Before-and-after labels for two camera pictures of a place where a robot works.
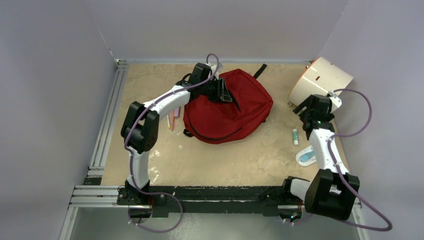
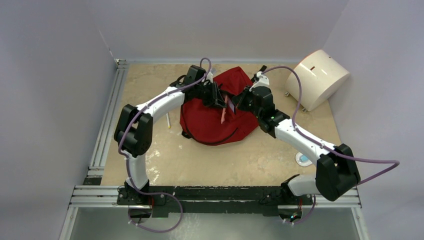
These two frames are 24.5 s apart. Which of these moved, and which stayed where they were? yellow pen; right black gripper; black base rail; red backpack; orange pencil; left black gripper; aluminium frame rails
Moved: orange pencil; left black gripper; right black gripper
Stayed: aluminium frame rails; yellow pen; red backpack; black base rail
